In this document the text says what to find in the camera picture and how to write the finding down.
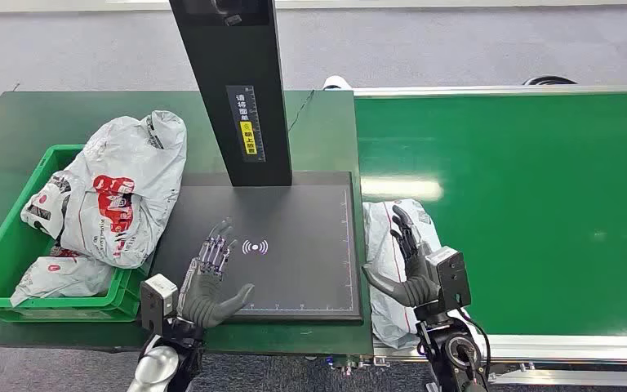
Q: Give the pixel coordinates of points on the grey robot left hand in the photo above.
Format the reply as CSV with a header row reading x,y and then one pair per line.
x,y
200,300

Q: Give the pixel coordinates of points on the white poly mailer with red line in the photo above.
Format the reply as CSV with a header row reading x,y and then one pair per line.
x,y
384,243

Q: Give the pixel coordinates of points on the white conveyor roller end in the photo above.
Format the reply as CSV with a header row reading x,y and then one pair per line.
x,y
337,83

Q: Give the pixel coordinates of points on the green conveyor belt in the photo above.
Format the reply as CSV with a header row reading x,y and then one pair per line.
x,y
508,216

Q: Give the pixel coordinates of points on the small white mailer bag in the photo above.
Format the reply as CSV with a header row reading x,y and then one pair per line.
x,y
70,276

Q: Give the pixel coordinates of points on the large white mailer red print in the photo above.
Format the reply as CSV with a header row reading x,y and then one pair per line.
x,y
129,162

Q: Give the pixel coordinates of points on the green plastic crate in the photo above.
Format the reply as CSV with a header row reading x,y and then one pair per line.
x,y
0,259

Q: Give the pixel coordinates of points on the black scanner column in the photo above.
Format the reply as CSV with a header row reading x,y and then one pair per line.
x,y
221,54

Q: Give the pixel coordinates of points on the black round object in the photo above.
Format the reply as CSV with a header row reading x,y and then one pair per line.
x,y
549,80

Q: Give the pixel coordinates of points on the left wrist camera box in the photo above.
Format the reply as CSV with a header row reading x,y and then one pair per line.
x,y
156,297

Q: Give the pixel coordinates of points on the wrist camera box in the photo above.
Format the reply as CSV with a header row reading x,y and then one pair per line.
x,y
156,297
451,276

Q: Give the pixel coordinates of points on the black scanner base plate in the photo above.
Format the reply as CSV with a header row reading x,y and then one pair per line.
x,y
302,259

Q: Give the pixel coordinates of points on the metal connector bracket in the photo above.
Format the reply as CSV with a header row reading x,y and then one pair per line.
x,y
354,365

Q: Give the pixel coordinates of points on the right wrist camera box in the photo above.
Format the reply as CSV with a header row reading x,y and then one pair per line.
x,y
451,276

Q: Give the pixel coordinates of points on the aluminium conveyor frame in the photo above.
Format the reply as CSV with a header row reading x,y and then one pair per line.
x,y
562,347

